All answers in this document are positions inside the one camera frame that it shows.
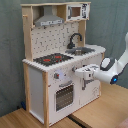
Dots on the grey toy sink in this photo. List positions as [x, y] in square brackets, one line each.
[79, 51]

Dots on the stove knob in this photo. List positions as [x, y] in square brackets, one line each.
[57, 76]
[74, 69]

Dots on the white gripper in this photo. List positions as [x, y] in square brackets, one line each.
[79, 72]

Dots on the grey range hood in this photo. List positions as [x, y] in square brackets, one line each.
[48, 18]

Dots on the left stove knob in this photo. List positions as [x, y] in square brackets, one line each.
[57, 76]

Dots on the black toy faucet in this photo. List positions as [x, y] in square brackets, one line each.
[71, 43]

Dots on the black toy stovetop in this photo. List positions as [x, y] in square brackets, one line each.
[52, 59]

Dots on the right stove knob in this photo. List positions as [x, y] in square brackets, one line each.
[74, 69]

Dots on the toy oven door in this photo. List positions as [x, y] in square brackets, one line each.
[64, 96]

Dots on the toy microwave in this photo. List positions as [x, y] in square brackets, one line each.
[77, 11]

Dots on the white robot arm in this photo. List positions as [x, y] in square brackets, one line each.
[109, 69]

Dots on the wooden toy kitchen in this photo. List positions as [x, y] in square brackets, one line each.
[40, 84]

